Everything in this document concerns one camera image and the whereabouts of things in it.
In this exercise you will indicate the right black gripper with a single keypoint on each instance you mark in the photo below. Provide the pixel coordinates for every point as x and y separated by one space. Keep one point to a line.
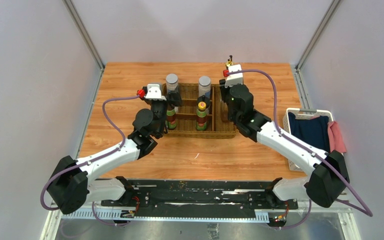
227 89

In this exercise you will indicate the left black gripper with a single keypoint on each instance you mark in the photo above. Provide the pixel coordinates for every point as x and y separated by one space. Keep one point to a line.
176 100

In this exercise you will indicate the silver-lid pepper jar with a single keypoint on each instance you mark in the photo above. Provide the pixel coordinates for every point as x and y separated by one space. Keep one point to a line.
204 86
172 82

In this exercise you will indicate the green sauce bottle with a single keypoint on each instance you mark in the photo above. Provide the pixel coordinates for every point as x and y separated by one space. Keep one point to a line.
171 118
201 116

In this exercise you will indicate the woven wicker divided basket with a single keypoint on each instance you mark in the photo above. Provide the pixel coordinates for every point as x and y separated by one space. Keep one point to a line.
186 116

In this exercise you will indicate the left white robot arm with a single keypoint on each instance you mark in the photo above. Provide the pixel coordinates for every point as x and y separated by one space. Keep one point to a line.
75 182

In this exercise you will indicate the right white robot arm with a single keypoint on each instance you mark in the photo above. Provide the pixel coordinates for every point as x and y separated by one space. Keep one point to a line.
326 173

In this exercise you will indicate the white plastic perforated basket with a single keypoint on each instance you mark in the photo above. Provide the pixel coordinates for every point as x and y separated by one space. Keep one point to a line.
303 113

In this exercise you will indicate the dark blue cloth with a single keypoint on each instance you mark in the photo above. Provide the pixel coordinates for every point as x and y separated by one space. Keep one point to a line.
311 131

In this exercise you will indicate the pink cloth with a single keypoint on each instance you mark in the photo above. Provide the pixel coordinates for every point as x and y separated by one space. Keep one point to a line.
336 142

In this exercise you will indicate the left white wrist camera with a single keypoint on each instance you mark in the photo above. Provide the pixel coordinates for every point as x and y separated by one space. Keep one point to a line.
153 92

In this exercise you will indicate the right aluminium frame post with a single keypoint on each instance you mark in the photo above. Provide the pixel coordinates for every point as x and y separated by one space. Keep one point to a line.
332 8

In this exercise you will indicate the aluminium frame post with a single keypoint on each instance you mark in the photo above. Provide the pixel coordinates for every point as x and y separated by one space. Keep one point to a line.
332 8
71 8

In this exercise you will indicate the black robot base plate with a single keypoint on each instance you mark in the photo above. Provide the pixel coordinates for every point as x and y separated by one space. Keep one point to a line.
205 199

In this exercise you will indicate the left aluminium frame post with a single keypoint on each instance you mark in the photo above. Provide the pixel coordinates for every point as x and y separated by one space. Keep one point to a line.
71 8

